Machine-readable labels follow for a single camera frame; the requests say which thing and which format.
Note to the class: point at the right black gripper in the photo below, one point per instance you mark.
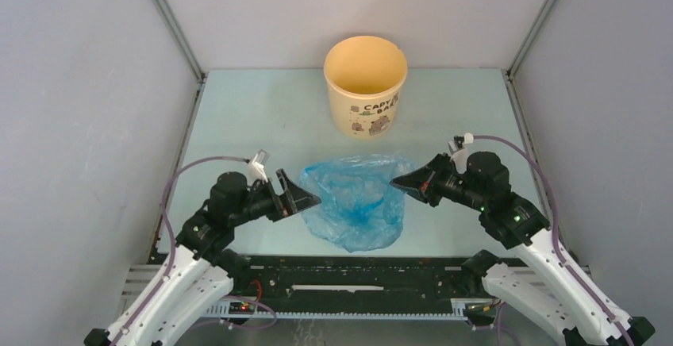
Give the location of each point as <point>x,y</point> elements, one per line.
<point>424,181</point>

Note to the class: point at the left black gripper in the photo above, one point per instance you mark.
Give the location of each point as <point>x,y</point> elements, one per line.
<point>301,199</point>

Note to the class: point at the blue plastic trash bag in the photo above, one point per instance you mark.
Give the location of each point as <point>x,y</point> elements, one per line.
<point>360,211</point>

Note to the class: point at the yellow cartoon trash bin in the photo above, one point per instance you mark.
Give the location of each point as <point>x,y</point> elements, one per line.
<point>364,77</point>

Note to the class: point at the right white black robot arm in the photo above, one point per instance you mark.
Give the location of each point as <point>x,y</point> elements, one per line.
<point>575,311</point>

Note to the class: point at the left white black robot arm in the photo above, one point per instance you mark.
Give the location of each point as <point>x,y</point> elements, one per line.
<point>201,268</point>

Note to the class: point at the left small circuit board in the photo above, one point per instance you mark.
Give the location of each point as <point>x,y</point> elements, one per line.
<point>241,308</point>

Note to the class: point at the small circuit board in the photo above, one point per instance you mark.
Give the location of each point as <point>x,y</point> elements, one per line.
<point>481,309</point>
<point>241,308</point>

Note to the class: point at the right small circuit board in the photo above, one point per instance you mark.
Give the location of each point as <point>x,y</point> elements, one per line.
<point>481,309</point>

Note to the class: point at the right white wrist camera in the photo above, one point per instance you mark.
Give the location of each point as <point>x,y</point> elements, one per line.
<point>458,151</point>

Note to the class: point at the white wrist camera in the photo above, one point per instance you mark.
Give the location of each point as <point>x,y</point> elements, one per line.
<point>256,166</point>
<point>458,151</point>

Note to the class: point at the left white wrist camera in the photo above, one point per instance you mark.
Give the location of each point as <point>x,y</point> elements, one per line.
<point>256,166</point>

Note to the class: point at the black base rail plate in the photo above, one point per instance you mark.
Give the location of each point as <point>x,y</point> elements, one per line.
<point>359,284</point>

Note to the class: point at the grey slotted cable duct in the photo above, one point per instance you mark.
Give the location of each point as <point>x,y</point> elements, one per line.
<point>458,312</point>

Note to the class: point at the left aluminium frame post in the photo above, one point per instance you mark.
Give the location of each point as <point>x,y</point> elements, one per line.
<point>175,30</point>

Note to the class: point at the aluminium frame post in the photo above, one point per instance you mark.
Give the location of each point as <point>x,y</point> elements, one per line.
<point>175,30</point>
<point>530,37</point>

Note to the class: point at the right aluminium frame post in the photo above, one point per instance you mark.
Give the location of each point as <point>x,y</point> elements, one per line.
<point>530,37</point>

